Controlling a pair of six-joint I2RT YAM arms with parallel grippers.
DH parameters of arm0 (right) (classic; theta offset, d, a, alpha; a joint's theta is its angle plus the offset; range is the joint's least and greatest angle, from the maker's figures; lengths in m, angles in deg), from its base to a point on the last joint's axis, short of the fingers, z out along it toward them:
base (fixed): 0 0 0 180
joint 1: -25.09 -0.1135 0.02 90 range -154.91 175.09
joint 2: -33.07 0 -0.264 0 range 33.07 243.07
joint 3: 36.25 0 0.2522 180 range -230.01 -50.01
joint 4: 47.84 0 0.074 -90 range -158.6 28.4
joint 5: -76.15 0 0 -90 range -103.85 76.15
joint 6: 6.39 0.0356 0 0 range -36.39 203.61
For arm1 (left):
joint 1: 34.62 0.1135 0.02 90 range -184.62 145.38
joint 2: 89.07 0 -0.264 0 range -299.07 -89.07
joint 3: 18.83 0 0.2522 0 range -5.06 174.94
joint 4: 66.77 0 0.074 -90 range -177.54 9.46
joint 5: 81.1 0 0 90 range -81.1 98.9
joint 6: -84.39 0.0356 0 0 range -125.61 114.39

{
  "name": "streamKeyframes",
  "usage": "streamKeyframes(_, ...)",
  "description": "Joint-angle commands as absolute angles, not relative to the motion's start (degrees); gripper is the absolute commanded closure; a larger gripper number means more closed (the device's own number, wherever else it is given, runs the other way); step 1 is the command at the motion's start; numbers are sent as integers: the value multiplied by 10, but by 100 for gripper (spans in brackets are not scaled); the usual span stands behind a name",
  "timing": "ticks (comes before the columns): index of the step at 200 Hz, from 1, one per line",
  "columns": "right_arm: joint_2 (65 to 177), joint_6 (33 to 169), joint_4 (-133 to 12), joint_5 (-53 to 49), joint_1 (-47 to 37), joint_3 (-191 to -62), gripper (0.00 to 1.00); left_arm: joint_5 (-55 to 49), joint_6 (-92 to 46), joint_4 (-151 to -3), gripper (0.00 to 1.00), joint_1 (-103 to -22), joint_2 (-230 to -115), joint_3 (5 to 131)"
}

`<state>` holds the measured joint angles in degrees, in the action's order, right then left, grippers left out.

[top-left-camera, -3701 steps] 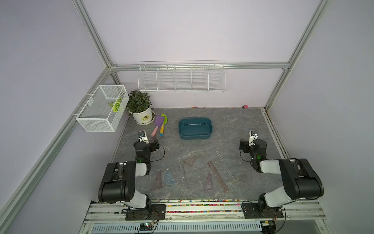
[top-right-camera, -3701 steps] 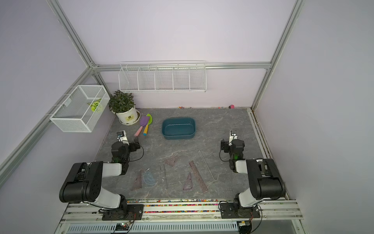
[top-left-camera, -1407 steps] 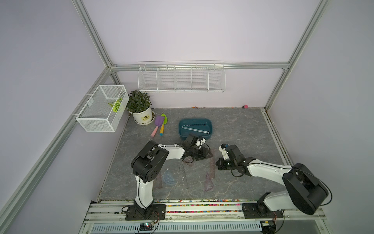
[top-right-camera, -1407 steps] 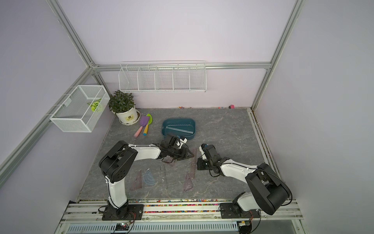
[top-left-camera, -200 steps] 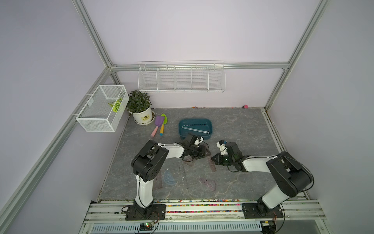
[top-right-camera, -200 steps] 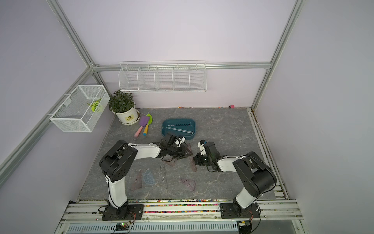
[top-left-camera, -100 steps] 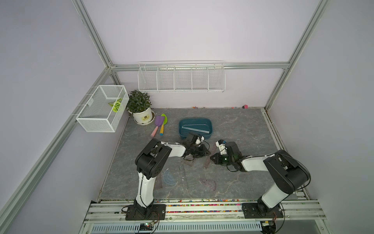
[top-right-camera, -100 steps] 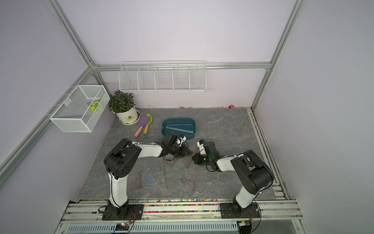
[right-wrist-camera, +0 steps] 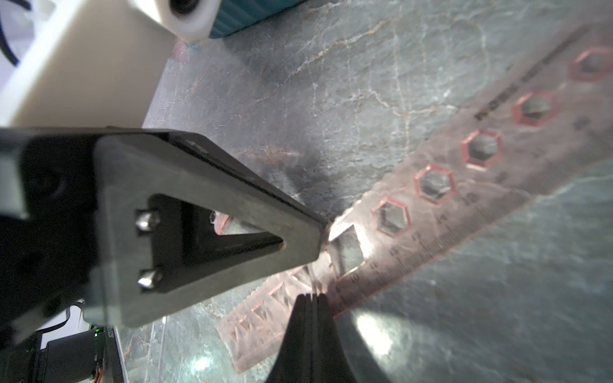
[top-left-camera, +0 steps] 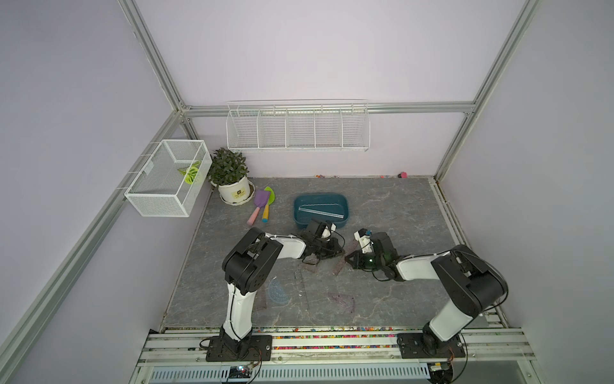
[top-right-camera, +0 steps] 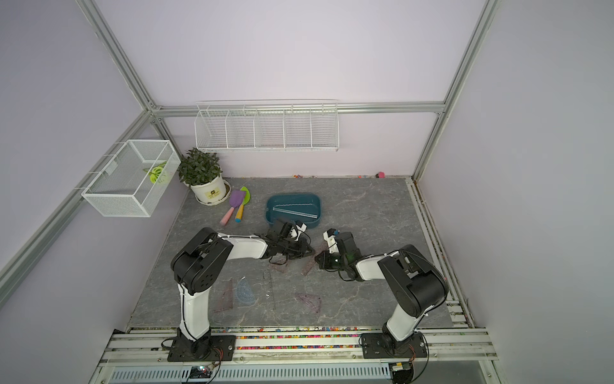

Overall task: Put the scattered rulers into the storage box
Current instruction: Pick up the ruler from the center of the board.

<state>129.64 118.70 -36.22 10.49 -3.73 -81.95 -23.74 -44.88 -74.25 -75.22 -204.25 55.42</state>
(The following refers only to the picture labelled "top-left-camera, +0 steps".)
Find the red straight ruler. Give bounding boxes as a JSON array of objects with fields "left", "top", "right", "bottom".
[{"left": 332, "top": 259, "right": 346, "bottom": 276}]

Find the teal plastic storage box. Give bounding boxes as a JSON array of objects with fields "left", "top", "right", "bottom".
[{"left": 294, "top": 193, "right": 350, "bottom": 229}]

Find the clear straight ruler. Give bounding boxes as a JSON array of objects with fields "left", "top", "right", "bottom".
[{"left": 298, "top": 203, "right": 346, "bottom": 220}]

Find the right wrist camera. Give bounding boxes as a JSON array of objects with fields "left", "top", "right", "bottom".
[{"left": 354, "top": 228, "right": 374, "bottom": 254}]

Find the white wire wall shelf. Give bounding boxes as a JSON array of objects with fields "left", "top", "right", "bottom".
[{"left": 225, "top": 100, "right": 371, "bottom": 151}]

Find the green potted plant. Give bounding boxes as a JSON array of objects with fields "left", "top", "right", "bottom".
[{"left": 207, "top": 147, "right": 249, "bottom": 187}]

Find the green item in basket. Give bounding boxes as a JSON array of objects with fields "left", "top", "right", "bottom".
[{"left": 178, "top": 161, "right": 201, "bottom": 185}]

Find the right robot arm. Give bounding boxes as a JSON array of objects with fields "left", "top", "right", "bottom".
[{"left": 345, "top": 229, "right": 508, "bottom": 350}]

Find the clear long ruler on table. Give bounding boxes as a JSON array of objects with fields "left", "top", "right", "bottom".
[{"left": 294, "top": 269, "right": 310, "bottom": 310}]

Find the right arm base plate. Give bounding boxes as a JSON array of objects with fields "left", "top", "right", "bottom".
[{"left": 397, "top": 333, "right": 467, "bottom": 360}]

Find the white pot saucer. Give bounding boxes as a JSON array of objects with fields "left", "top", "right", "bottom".
[{"left": 210, "top": 177, "right": 255, "bottom": 206}]

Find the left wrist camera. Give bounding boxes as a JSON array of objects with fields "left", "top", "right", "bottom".
[{"left": 321, "top": 223, "right": 336, "bottom": 238}]

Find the white plant pot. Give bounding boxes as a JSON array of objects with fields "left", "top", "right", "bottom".
[{"left": 217, "top": 176, "right": 251, "bottom": 204}]

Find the green shovel yellow handle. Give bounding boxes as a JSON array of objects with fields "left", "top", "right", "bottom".
[{"left": 262, "top": 187, "right": 275, "bottom": 222}]

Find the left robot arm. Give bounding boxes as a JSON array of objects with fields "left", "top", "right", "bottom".
[{"left": 221, "top": 219, "right": 345, "bottom": 343}]

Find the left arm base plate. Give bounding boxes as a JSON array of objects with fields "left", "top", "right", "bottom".
[{"left": 206, "top": 335, "right": 273, "bottom": 363}]

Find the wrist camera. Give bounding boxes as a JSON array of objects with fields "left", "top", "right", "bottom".
[
  {"left": 354, "top": 228, "right": 374, "bottom": 254},
  {"left": 321, "top": 223, "right": 336, "bottom": 238}
]

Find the white wire side basket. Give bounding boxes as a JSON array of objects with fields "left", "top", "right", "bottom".
[{"left": 124, "top": 139, "right": 212, "bottom": 218}]

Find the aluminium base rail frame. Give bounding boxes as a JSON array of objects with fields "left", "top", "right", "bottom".
[{"left": 130, "top": 327, "right": 548, "bottom": 383}]

